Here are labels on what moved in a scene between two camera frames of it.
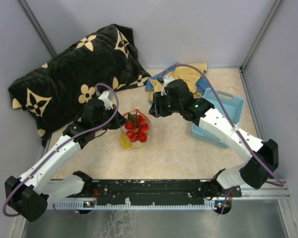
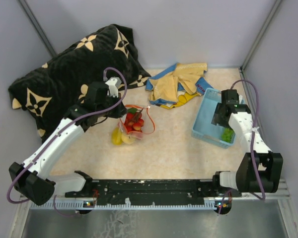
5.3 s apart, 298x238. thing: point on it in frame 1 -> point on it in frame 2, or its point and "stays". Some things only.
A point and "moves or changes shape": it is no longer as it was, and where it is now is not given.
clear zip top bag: x=134 y=133 moves or changes shape
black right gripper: x=157 y=110 -> x=217 y=118
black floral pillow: x=54 y=95 stays
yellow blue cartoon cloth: x=193 y=73 stays
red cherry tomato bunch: x=137 y=127 moves or changes shape
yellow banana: x=124 y=142 -> x=116 y=137
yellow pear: x=138 y=145 -> x=128 y=139
